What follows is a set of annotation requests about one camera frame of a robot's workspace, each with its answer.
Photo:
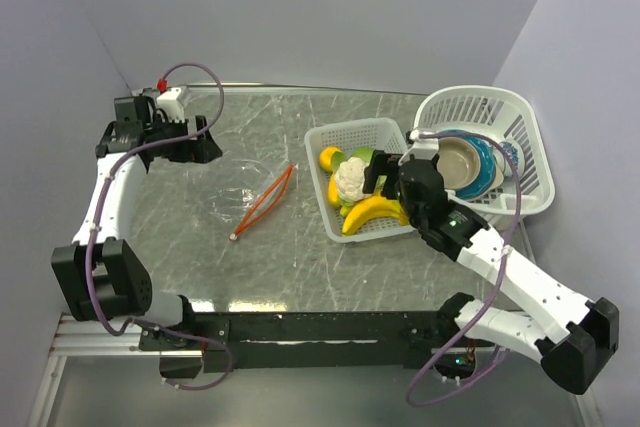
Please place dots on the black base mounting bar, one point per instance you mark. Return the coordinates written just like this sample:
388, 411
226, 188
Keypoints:
261, 340

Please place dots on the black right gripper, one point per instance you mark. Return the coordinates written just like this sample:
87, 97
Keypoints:
382, 164

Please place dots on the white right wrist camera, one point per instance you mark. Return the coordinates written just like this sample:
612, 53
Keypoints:
422, 145

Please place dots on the blue rimmed beige bowl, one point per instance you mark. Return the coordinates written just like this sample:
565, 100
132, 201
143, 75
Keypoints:
468, 165

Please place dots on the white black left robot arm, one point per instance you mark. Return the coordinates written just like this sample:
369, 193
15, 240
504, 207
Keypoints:
100, 276

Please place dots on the clear zip top bag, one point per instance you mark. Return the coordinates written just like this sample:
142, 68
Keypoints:
240, 195

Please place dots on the white fake cauliflower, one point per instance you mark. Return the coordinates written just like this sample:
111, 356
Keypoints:
350, 179

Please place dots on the yellow green fake citrus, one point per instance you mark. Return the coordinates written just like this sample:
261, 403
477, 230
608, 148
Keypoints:
331, 158

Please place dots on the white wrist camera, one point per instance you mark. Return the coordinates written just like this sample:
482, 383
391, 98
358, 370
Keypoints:
170, 105
422, 145

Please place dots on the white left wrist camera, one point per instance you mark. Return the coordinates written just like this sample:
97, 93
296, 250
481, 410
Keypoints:
170, 105

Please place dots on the white round slotted basket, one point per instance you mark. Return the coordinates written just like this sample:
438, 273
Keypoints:
504, 116

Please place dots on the yellow fake banana bunch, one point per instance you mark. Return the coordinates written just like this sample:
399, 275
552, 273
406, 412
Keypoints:
371, 208

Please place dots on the white rectangular perforated basket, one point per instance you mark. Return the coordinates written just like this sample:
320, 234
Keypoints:
377, 133

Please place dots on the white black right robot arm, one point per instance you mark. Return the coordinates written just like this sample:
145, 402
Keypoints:
571, 336

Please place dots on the blue white porcelain vase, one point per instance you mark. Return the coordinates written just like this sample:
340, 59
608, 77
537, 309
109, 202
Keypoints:
510, 159

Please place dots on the yellow fake mango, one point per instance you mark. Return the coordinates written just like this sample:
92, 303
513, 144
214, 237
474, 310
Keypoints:
333, 197

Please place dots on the green fake cabbage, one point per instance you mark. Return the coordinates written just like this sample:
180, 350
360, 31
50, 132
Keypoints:
365, 154

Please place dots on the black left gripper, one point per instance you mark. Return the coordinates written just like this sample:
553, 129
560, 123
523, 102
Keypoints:
200, 150

